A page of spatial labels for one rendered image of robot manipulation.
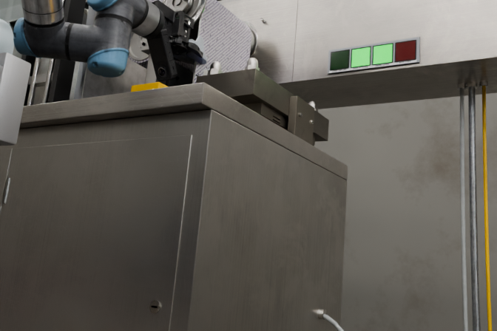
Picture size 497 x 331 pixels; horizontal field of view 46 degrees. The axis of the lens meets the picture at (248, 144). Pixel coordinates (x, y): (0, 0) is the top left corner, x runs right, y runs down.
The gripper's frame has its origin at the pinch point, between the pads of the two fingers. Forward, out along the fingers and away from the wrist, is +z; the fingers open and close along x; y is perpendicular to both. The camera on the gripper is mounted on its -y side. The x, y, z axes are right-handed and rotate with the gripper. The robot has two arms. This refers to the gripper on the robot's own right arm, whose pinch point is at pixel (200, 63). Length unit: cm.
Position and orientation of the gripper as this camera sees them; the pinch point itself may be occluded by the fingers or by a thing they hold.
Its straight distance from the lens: 145.0
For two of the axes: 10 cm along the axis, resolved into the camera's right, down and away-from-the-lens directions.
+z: 5.2, 2.5, 8.2
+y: 0.9, -9.7, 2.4
